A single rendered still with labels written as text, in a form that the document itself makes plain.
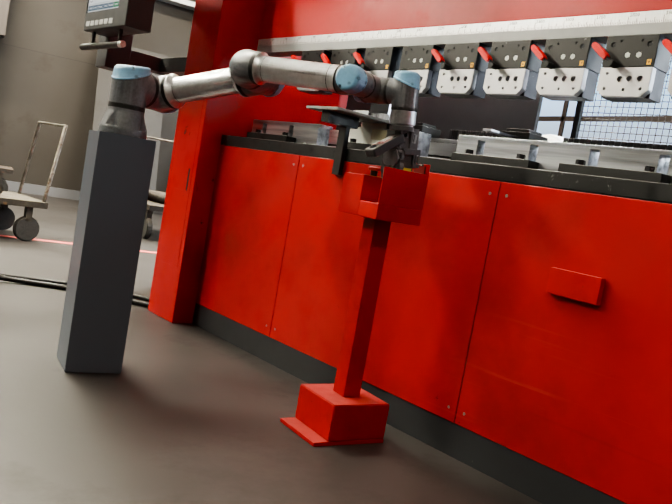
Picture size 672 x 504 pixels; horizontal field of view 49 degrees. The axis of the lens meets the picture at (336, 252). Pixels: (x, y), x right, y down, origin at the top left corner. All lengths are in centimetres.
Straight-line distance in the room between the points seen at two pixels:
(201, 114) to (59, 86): 667
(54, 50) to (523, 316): 847
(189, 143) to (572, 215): 192
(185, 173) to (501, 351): 180
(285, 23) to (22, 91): 684
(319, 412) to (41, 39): 824
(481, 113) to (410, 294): 103
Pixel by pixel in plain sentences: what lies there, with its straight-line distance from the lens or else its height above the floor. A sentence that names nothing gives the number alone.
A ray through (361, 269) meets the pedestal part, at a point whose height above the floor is 50.
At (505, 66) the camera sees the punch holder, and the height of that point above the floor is 119.
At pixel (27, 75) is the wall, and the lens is 991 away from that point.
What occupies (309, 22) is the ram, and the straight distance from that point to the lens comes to 320.
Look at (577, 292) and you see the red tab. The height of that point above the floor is 57.
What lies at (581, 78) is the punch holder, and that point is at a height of 115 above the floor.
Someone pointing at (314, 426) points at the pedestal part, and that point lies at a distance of 222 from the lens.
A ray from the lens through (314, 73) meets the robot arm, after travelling 210.
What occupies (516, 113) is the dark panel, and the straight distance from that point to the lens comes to 302.
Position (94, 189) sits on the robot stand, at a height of 59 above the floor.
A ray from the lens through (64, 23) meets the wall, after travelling 1002.
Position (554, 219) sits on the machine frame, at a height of 75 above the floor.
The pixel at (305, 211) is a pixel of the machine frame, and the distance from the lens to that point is 280.
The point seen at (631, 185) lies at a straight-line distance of 197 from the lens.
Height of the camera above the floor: 73
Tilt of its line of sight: 5 degrees down
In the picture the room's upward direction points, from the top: 10 degrees clockwise
